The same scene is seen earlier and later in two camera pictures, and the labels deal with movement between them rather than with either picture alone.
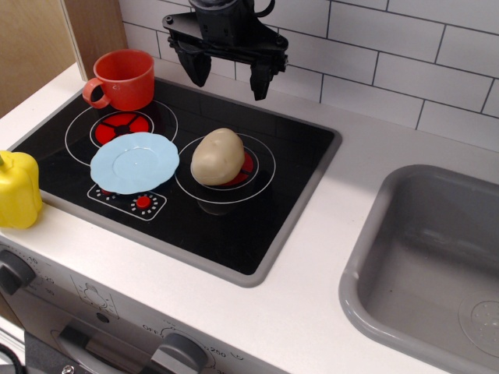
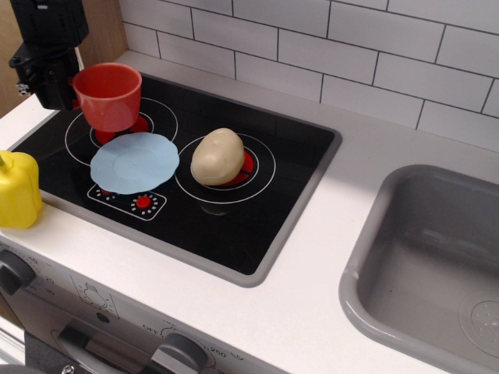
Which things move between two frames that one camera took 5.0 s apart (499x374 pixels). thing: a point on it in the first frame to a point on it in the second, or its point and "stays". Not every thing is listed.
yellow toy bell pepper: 20,198 stays
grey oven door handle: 100,351 stays
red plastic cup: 128,79 to 110,93
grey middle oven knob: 179,354 stays
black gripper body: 228,29 to 47,60
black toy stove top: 240,230 stays
